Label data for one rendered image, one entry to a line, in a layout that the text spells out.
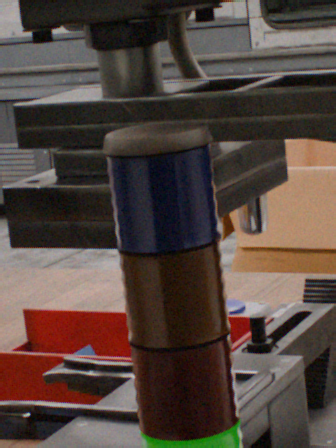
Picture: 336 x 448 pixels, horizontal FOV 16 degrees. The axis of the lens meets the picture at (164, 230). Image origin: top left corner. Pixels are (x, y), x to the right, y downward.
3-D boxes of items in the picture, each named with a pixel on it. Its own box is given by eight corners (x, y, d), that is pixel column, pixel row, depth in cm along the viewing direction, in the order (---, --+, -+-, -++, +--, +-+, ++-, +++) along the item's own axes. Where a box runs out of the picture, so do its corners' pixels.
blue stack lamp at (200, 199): (147, 226, 47) (137, 140, 46) (237, 226, 45) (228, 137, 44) (97, 251, 43) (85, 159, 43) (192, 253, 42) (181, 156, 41)
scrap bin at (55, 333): (33, 368, 114) (24, 306, 113) (281, 384, 102) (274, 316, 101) (-45, 415, 104) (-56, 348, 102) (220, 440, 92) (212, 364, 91)
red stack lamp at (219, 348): (167, 399, 48) (158, 318, 47) (256, 405, 46) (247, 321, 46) (120, 436, 45) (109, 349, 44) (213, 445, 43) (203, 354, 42)
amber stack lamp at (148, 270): (157, 314, 47) (147, 230, 47) (246, 317, 46) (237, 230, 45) (109, 345, 44) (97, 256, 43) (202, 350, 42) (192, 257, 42)
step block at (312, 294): (317, 378, 103) (308, 275, 101) (351, 380, 101) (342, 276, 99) (289, 405, 97) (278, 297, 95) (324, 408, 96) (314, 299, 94)
